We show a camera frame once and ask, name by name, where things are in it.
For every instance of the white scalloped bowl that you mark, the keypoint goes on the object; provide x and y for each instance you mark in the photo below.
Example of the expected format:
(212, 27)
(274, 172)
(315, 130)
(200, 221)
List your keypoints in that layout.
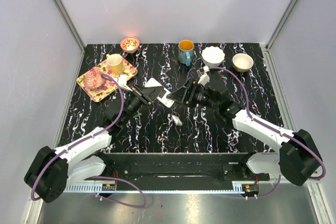
(213, 56)

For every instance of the yellow cup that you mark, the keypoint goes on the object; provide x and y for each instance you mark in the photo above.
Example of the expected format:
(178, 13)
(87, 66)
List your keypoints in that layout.
(115, 64)

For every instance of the white battery cover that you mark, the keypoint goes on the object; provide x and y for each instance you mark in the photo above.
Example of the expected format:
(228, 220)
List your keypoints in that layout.
(176, 120)

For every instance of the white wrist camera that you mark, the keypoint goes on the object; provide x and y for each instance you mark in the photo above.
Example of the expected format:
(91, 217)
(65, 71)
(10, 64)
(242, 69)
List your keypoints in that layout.
(122, 82)
(203, 76)

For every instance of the pink patterned glass bowl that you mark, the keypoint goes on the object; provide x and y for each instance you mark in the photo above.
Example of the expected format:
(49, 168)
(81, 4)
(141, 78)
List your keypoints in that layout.
(93, 80)

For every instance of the blue butterfly mug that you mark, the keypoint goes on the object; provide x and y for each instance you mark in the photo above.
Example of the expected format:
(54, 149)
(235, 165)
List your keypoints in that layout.
(186, 51)

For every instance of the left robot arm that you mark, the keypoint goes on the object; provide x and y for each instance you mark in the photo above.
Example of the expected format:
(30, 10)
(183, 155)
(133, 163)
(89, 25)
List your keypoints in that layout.
(52, 170)

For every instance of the red patterned small bowl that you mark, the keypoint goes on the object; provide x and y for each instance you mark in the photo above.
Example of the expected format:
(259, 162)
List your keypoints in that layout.
(130, 44)

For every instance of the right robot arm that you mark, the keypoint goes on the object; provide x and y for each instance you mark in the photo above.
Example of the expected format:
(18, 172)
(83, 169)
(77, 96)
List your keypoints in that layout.
(294, 156)

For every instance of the white remote control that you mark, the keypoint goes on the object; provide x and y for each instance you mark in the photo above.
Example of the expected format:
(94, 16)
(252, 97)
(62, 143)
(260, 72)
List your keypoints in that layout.
(164, 92)

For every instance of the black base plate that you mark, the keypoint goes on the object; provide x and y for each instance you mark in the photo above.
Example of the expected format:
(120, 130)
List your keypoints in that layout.
(219, 166)

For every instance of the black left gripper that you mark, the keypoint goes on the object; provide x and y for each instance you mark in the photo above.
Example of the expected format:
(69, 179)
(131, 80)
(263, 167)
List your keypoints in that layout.
(150, 93)

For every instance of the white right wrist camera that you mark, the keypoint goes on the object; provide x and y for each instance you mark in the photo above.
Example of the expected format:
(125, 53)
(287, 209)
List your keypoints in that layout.
(203, 76)

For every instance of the beige bowl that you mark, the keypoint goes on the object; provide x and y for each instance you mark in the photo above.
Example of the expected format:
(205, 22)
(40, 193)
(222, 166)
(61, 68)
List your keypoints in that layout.
(242, 62)

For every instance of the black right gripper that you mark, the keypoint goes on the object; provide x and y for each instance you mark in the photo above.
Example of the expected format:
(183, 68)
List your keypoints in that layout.
(192, 85)

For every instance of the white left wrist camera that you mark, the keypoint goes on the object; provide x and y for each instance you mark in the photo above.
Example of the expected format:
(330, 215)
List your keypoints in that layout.
(122, 82)

